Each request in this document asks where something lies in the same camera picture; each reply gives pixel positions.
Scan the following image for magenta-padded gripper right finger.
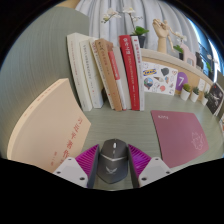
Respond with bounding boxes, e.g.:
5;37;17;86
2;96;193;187
127;143;173;189

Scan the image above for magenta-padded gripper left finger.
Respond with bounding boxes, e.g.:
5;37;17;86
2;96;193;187
53;143;101;189

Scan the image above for grey and black computer mouse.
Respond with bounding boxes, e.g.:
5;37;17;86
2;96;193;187
96;138;130;185

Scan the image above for dark red mouse pad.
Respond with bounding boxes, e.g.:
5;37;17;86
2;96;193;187
150;110;210;169

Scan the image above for small plant in white pot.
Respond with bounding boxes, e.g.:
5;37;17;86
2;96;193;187
190;86;200;104
179;83;192;102
200;91;210;107

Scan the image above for colourful printed card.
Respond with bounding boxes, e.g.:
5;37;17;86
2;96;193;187
218;114;224;134

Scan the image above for white sticker sheet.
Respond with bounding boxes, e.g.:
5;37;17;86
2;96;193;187
142;61;179;97

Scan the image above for white book with red band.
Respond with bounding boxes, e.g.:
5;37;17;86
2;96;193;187
107;46;132;111

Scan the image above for thin white book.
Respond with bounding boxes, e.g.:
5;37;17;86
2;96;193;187
78;39;104;110

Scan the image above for white book with photo cover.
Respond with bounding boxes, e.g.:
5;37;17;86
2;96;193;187
130;35;146;112

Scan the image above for black picture book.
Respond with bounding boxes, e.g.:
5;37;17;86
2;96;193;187
205;82;224;117

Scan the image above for thick white book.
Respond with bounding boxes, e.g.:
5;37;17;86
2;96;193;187
66;32;94;112

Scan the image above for tan brown book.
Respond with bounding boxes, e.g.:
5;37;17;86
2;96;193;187
89;38;124;112

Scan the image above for light wooden desk shelf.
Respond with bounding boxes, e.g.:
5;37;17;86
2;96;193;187
139;48;221;101

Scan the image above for white orchid in dark pot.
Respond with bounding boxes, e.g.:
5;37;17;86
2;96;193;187
204;53;216;79

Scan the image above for black horse figure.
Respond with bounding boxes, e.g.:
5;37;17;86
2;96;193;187
194;51;205;69

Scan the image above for white orchid in black pot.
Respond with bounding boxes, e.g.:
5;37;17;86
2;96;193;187
100;6;150;49

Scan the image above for wooden hand model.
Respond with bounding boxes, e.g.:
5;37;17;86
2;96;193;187
152;18;171;54

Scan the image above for wooden mannequin figure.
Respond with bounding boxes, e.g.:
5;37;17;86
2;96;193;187
163;19;183;54

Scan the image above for small white orchid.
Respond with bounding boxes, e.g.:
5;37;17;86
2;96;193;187
173;31;188;54

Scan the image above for light grey curtain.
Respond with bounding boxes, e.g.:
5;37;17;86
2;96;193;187
74;0;201;54

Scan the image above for white wall socket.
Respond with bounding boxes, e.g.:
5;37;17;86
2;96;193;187
204;82;213;94
198;78;208;93

